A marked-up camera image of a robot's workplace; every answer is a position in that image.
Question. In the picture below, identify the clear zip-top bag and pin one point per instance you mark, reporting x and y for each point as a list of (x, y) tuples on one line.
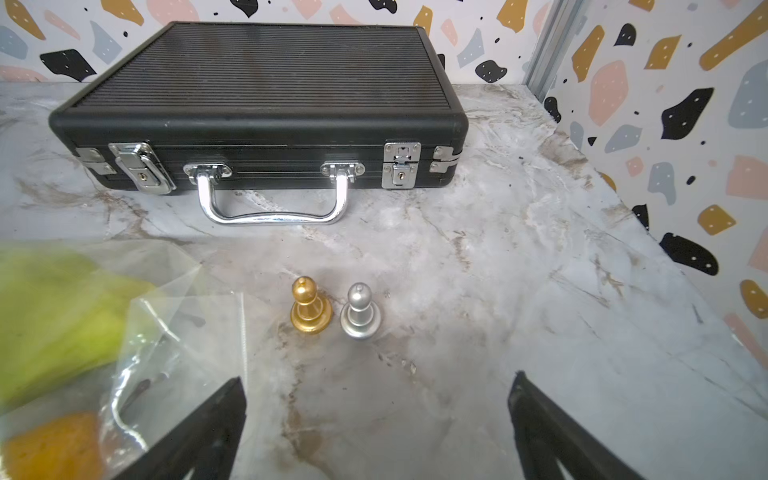
[(182, 342)]

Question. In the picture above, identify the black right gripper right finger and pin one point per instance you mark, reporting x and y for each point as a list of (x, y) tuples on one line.
[(551, 444)]

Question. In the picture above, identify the orange fruit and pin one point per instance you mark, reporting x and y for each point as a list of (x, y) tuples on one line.
[(65, 448)]

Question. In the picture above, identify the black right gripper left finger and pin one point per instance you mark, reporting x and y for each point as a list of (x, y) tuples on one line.
[(202, 446)]

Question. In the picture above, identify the green pear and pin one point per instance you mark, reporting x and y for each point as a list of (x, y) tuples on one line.
[(61, 315)]

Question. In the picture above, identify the gold chess pawn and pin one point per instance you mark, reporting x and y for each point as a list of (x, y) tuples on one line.
[(311, 311)]

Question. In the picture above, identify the silver chess pawn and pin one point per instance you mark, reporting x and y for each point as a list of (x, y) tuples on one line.
[(360, 317)]

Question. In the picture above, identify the black ribbed carrying case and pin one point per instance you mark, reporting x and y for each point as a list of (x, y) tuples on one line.
[(270, 124)]

